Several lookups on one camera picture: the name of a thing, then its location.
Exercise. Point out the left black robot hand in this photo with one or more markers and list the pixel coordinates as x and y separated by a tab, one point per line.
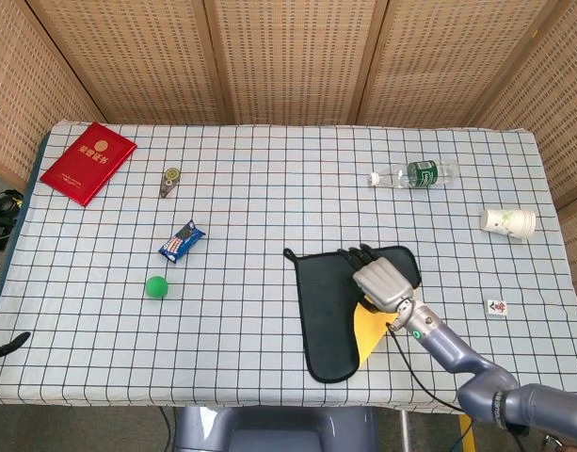
8	347

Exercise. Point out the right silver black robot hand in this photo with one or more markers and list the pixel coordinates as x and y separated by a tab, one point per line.
384	282

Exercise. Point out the grey and yellow cloth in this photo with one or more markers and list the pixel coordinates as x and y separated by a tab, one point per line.
325	306

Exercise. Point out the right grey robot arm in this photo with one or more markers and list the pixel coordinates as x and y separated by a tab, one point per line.
457	353

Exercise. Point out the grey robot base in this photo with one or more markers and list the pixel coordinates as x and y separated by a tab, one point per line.
274	431

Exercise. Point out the clear bottle with green label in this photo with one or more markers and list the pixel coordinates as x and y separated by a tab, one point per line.
417	174

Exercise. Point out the white mahjong tile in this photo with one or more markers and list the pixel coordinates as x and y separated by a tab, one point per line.
496	308

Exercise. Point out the black equipment on floor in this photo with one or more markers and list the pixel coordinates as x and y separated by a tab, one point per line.
3	212

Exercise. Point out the white paper cup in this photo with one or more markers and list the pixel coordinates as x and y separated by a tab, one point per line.
507	223

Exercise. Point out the white metal table leg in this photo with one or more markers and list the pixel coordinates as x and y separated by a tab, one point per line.
405	431

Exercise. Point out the green ball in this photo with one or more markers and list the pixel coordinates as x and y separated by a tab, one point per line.
156	287

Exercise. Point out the white checked tablecloth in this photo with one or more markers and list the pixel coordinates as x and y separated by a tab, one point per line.
222	245

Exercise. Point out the red certificate book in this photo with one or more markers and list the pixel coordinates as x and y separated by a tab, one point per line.
85	162

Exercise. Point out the blue snack packet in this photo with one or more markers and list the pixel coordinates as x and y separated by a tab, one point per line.
182	241

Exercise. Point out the correction tape dispenser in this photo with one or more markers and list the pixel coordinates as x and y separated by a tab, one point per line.
168	181

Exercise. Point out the bamboo folding screen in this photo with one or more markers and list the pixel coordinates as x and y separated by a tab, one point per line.
293	56

